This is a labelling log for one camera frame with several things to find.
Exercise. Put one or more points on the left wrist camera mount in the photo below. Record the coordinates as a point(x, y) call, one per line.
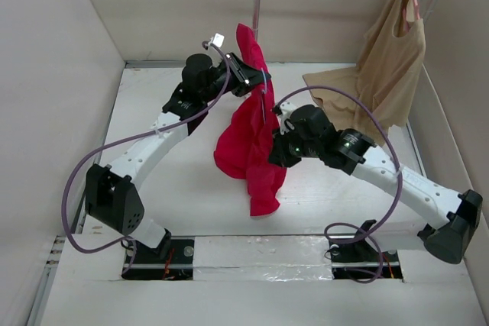
point(217, 40)

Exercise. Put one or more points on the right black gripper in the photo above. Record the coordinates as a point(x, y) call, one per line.
point(279, 155)

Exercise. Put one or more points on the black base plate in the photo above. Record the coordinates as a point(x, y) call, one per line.
point(176, 266)
point(360, 262)

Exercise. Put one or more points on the pink hanger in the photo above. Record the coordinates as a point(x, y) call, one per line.
point(410, 15)

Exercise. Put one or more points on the beige tank top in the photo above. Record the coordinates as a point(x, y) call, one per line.
point(377, 93)

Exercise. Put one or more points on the blue wire hanger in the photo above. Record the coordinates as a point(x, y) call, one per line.
point(263, 95)

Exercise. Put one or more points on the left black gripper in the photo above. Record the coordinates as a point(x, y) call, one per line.
point(244, 76)

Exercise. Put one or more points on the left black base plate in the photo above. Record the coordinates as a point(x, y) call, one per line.
point(176, 266)

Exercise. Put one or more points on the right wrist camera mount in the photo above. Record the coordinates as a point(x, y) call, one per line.
point(283, 111)

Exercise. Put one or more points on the red t-shirt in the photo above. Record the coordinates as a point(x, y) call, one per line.
point(243, 148)

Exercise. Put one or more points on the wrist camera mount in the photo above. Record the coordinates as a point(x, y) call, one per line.
point(283, 111)
point(217, 40)

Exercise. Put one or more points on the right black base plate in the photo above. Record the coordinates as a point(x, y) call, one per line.
point(360, 262)

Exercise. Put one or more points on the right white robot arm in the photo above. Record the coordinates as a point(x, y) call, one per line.
point(451, 217)

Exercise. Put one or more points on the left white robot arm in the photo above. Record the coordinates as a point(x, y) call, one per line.
point(112, 191)

